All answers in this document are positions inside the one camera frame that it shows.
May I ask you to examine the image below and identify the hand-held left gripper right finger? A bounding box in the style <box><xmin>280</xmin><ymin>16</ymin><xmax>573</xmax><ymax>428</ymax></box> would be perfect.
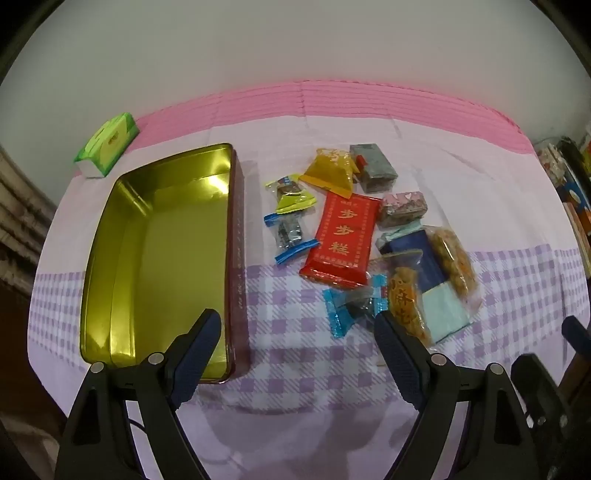
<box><xmin>373</xmin><ymin>311</ymin><xmax>541</xmax><ymax>480</ymax></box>

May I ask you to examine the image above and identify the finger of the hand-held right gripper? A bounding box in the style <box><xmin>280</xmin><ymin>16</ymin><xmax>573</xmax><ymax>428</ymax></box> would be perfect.
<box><xmin>561</xmin><ymin>316</ymin><xmax>591</xmax><ymax>357</ymax></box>
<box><xmin>510</xmin><ymin>354</ymin><xmax>574</xmax><ymax>460</ymax></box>

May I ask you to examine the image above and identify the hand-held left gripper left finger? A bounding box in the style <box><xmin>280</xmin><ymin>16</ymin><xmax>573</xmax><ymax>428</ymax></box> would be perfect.
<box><xmin>55</xmin><ymin>308</ymin><xmax>222</xmax><ymax>480</ymax></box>

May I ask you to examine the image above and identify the maroon and gold tin box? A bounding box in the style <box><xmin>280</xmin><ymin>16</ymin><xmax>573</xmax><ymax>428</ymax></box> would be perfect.
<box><xmin>79</xmin><ymin>143</ymin><xmax>252</xmax><ymax>385</ymax></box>

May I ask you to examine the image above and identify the red snack packet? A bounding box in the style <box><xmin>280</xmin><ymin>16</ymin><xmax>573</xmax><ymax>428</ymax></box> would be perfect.
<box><xmin>299</xmin><ymin>193</ymin><xmax>377</xmax><ymax>286</ymax></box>

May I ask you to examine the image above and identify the pink floral snack packet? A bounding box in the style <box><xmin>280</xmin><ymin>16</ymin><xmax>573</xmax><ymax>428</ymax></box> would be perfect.
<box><xmin>379</xmin><ymin>189</ymin><xmax>428</xmax><ymax>229</ymax></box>

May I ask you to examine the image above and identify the yellow snack packet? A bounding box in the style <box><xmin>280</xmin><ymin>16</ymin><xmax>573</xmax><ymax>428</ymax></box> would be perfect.
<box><xmin>299</xmin><ymin>148</ymin><xmax>360</xmax><ymax>198</ymax></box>

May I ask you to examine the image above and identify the clear bag of fried twists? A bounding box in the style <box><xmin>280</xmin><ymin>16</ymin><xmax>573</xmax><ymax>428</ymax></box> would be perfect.
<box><xmin>369</xmin><ymin>249</ymin><xmax>437</xmax><ymax>344</ymax></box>
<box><xmin>422</xmin><ymin>225</ymin><xmax>483</xmax><ymax>308</ymax></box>

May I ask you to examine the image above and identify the cyan wrapped dark candy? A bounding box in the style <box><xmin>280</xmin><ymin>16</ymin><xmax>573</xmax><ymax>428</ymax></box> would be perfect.
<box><xmin>322</xmin><ymin>274</ymin><xmax>391</xmax><ymax>340</ymax></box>

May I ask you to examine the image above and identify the pink and purple checked bedsheet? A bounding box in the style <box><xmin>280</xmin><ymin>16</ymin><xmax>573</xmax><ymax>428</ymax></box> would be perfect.
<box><xmin>28</xmin><ymin>79</ymin><xmax>585</xmax><ymax>480</ymax></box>

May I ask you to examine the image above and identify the navy and teal snack packet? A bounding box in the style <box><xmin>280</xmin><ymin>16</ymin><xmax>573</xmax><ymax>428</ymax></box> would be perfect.
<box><xmin>379</xmin><ymin>227</ymin><xmax>472</xmax><ymax>343</ymax></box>

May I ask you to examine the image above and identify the stack of books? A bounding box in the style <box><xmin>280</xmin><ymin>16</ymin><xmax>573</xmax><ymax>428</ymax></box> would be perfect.
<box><xmin>556</xmin><ymin>134</ymin><xmax>591</xmax><ymax>278</ymax></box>

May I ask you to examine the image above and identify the blue wrapped dark candy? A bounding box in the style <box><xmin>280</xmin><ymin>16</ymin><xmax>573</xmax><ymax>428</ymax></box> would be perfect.
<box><xmin>264</xmin><ymin>212</ymin><xmax>320</xmax><ymax>265</ymax></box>

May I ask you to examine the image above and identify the green wrapped candy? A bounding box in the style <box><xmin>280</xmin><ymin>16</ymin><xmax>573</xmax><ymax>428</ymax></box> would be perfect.
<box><xmin>264</xmin><ymin>174</ymin><xmax>317</xmax><ymax>214</ymax></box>

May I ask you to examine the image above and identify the grey snack packet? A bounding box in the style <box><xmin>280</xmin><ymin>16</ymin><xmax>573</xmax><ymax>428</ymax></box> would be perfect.
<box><xmin>349</xmin><ymin>143</ymin><xmax>399</xmax><ymax>193</ymax></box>

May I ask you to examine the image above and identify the brown curtain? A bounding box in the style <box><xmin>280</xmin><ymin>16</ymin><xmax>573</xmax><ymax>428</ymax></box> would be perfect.
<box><xmin>0</xmin><ymin>145</ymin><xmax>58</xmax><ymax>296</ymax></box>

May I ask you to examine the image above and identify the green tissue pack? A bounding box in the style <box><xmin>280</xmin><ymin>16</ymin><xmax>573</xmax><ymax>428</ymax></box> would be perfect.
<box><xmin>74</xmin><ymin>112</ymin><xmax>140</xmax><ymax>178</ymax></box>

